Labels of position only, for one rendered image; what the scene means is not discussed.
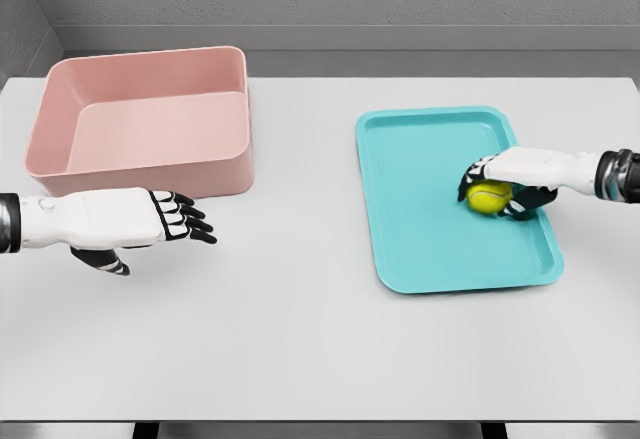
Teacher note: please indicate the blue plastic tray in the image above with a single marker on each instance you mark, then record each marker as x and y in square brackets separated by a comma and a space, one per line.
[430, 199]

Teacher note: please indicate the yellow tennis ball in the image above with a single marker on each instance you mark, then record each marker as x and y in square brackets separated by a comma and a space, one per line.
[487, 197]

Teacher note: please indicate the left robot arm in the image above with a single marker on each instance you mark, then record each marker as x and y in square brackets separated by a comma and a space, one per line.
[35, 221]

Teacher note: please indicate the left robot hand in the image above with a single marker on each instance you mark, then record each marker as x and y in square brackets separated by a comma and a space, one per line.
[115, 219]

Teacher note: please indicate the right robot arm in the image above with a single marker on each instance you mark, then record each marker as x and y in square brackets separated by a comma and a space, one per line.
[600, 174]

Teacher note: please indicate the pink plastic basket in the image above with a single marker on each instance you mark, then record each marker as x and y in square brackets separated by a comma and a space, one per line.
[150, 119]

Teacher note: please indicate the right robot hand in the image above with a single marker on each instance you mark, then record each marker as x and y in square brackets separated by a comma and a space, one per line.
[515, 166]

